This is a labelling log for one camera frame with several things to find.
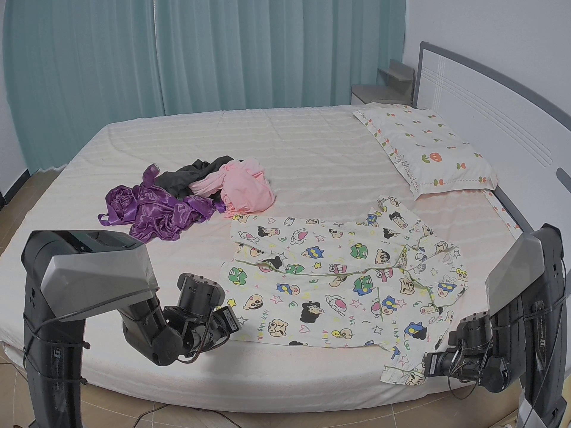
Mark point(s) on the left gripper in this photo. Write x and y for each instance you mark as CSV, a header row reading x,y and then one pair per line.
x,y
214,330

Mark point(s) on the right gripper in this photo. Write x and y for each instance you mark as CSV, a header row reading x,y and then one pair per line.
x,y
446,364

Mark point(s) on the white printed pyjama top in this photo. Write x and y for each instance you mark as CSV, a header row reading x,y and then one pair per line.
x,y
330,283

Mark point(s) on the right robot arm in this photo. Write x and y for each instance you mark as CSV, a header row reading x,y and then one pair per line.
x,y
526,292

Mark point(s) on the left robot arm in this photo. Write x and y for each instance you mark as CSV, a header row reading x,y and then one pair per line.
x,y
93,274

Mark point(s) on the bed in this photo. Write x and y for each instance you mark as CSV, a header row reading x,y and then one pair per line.
x,y
312,158

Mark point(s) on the purple satin garment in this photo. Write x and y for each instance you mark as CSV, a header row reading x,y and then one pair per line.
x,y
151,216

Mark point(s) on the pink garment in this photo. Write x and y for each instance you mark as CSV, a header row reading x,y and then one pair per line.
x,y
247,194

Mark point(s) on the dark grey garment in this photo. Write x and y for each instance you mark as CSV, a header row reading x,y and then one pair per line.
x,y
178,183

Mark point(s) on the white printed pillowcase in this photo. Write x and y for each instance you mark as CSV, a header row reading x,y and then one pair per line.
x,y
502,210

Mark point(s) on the white printed pillow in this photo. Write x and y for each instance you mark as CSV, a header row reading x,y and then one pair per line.
x,y
423,150

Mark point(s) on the grey bedside table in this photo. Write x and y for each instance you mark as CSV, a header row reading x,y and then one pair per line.
x,y
372,92

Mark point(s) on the blue-green curtain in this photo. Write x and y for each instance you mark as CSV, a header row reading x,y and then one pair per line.
x,y
223,38

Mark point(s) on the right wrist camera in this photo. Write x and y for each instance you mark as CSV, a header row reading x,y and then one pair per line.
x,y
454,340

